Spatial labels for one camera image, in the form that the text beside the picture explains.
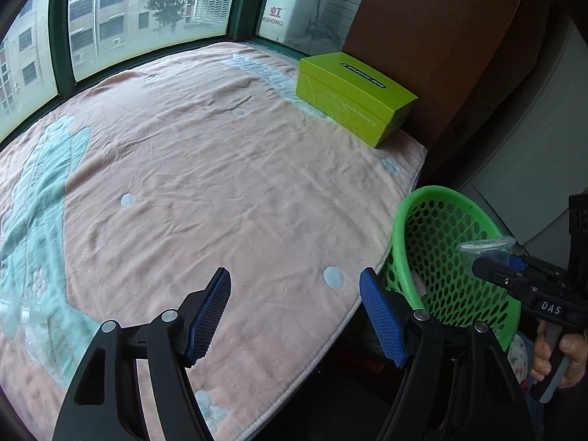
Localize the green perforated plastic basket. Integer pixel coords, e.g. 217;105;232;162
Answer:
381;186;523;355

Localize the beige apartment building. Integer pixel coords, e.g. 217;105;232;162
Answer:
0;0;189;122

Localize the green window frame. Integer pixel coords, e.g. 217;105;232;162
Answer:
0;0;374;150

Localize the brown wooden wardrobe panel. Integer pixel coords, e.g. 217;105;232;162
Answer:
342;0;571;190

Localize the floral patterned cloth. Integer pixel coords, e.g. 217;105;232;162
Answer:
507;334;534;386

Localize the person's right hand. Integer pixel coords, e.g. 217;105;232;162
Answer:
531;322;588;391

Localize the pink printed blanket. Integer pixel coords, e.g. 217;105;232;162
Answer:
0;41;428;441

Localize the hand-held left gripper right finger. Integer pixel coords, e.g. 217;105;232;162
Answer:
359;266;536;441

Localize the lime green cardboard box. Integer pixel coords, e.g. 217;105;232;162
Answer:
295;52;419;150

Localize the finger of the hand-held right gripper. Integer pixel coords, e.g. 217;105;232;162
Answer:
505;252;536;275
472;256;512;286

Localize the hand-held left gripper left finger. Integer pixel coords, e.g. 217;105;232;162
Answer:
53;266;232;441

